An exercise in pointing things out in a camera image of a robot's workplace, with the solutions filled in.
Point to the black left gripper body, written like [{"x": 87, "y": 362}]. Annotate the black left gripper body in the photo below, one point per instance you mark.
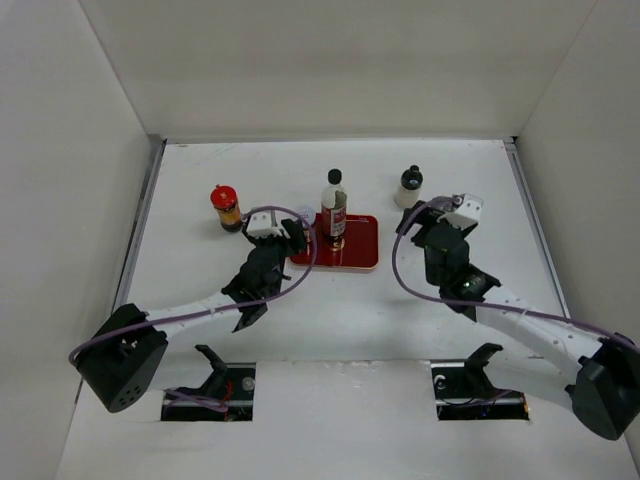
[{"x": 279, "y": 245}]

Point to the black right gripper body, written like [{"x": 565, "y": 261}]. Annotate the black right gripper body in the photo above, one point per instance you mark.
[{"x": 421, "y": 239}]

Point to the soy sauce bottle black cap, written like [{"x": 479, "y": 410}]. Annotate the soy sauce bottle black cap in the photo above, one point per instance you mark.
[{"x": 334, "y": 210}]

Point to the small white lid jar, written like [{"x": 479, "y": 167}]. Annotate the small white lid jar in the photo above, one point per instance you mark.
[{"x": 308, "y": 214}]

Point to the clear top salt grinder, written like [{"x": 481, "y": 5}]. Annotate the clear top salt grinder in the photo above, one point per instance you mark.
[{"x": 443, "y": 204}]

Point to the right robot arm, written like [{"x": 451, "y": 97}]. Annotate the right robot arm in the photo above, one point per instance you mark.
[{"x": 594, "y": 373}]

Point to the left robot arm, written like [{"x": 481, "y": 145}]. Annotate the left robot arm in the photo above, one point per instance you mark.
[{"x": 135, "y": 351}]

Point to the black top sugar shaker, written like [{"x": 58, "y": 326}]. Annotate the black top sugar shaker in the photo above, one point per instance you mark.
[{"x": 409, "y": 188}]

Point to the red rectangular tray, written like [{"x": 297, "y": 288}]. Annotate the red rectangular tray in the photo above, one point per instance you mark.
[{"x": 360, "y": 251}]

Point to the red lid sauce jar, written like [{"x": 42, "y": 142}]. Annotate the red lid sauce jar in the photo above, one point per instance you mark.
[{"x": 224, "y": 200}]

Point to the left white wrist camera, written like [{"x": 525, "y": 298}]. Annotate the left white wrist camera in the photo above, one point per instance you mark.
[{"x": 262, "y": 225}]

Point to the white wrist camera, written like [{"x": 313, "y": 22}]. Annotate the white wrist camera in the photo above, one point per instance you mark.
[
  {"x": 465, "y": 212},
  {"x": 262, "y": 225}
]

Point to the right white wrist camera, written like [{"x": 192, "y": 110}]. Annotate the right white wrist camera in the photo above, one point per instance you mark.
[{"x": 465, "y": 212}]

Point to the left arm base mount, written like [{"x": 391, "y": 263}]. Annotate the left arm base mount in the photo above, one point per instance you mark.
[{"x": 226, "y": 395}]

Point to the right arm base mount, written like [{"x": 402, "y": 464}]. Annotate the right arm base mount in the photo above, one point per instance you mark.
[{"x": 463, "y": 391}]

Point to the right aluminium frame rail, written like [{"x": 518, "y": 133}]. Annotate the right aluminium frame rail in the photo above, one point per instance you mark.
[{"x": 510, "y": 144}]

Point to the aluminium frame rail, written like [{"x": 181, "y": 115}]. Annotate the aluminium frame rail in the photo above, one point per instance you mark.
[
  {"x": 158, "y": 145},
  {"x": 510, "y": 144}
]

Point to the left aluminium frame rail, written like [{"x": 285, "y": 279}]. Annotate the left aluminium frame rail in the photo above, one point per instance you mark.
[{"x": 158, "y": 145}]

